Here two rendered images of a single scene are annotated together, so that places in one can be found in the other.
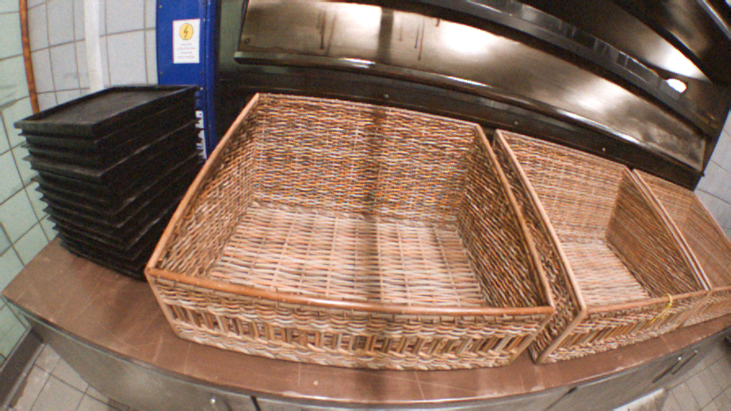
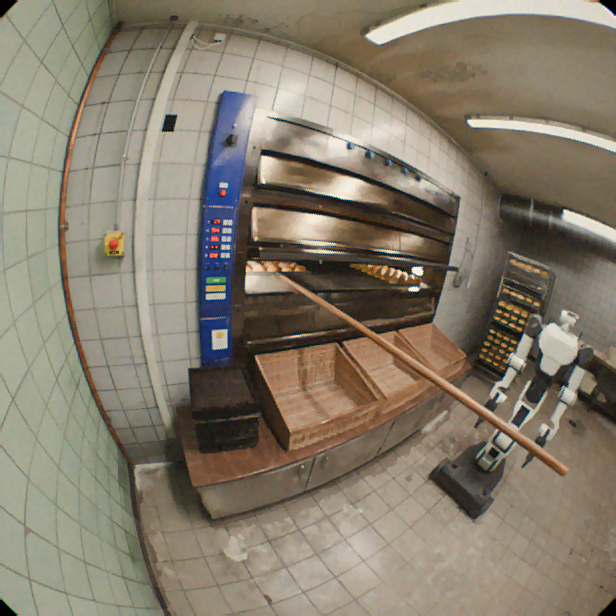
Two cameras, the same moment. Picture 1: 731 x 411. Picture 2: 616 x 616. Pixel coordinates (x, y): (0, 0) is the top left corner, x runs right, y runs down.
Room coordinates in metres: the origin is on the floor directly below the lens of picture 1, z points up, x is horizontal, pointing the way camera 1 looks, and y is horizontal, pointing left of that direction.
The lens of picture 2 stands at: (-0.46, 0.60, 1.58)
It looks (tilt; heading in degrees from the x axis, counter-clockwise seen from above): 20 degrees down; 332
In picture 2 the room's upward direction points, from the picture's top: 8 degrees clockwise
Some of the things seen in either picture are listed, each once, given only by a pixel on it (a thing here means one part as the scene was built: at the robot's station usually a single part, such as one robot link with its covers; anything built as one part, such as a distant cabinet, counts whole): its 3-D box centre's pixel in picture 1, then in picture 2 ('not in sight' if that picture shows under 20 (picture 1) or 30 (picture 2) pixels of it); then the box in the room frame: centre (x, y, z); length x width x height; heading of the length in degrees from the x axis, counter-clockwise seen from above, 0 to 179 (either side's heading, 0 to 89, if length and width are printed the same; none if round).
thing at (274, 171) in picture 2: not in sight; (392, 201); (0.75, -0.54, 1.80); 1.79 x 0.11 x 0.19; 95
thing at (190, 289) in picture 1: (361, 206); (316, 390); (0.44, 0.01, 0.72); 0.56 x 0.49 x 0.28; 95
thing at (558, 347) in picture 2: not in sight; (556, 350); (-0.43, -1.15, 1.23); 0.34 x 0.30 x 0.36; 2
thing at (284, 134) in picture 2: not in sight; (393, 173); (0.78, -0.53, 1.99); 1.80 x 0.08 x 0.21; 95
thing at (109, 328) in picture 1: (493, 346); (360, 419); (0.46, -0.45, 0.29); 2.42 x 0.56 x 0.58; 95
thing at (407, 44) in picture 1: (578, 90); (371, 312); (0.75, -0.54, 1.02); 1.79 x 0.11 x 0.19; 95
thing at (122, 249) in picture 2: not in sight; (116, 242); (0.57, 0.95, 1.46); 0.10 x 0.07 x 0.10; 95
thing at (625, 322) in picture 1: (602, 235); (389, 367); (0.49, -0.59, 0.72); 0.56 x 0.49 x 0.28; 96
